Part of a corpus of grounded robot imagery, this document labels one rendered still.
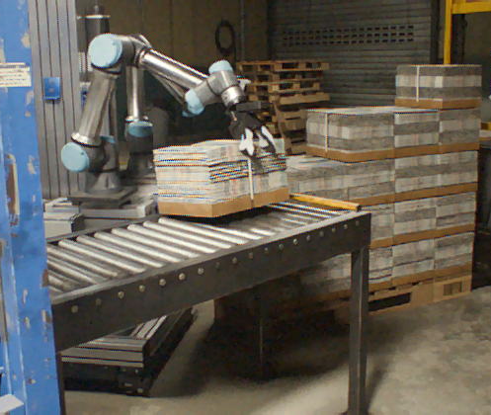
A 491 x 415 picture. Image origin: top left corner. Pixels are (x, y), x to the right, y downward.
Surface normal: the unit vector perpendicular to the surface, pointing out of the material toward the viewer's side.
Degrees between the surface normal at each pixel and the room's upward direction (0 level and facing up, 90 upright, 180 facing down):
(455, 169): 90
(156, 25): 90
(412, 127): 90
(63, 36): 90
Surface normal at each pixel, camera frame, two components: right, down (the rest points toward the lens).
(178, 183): -0.71, 0.16
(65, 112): -0.18, 0.21
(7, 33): 0.70, 0.14
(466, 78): 0.46, 0.17
